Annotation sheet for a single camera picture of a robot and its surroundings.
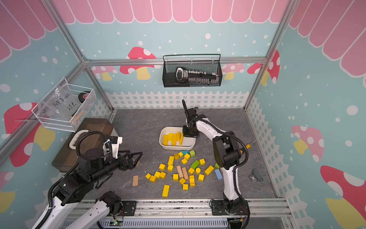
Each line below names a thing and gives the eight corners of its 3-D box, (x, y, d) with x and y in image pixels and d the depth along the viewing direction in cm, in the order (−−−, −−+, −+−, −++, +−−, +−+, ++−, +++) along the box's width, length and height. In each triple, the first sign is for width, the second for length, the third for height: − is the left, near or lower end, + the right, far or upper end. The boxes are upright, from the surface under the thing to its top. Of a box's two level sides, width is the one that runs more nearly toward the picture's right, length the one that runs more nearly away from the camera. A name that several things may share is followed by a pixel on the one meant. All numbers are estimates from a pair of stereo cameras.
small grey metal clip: (250, 181, 86) (251, 179, 84) (247, 170, 90) (248, 168, 88) (261, 181, 86) (263, 179, 84) (258, 170, 90) (259, 168, 88)
